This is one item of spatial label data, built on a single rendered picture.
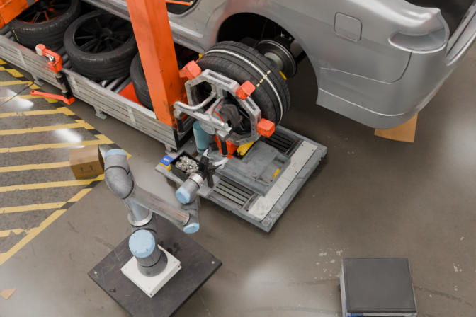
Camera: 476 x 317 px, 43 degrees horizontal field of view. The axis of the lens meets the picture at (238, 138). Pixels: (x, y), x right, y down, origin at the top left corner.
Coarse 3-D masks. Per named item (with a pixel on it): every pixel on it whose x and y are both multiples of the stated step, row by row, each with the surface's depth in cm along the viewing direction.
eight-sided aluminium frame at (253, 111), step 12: (204, 72) 364; (192, 84) 377; (216, 84) 361; (228, 84) 357; (192, 96) 388; (252, 108) 363; (252, 120) 365; (216, 132) 400; (252, 132) 374; (240, 144) 393
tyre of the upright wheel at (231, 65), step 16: (224, 48) 371; (240, 48) 368; (208, 64) 367; (224, 64) 360; (240, 64) 359; (256, 64) 363; (272, 64) 366; (240, 80) 358; (256, 80) 359; (272, 80) 364; (256, 96) 360; (272, 96) 364; (288, 96) 376; (272, 112) 366
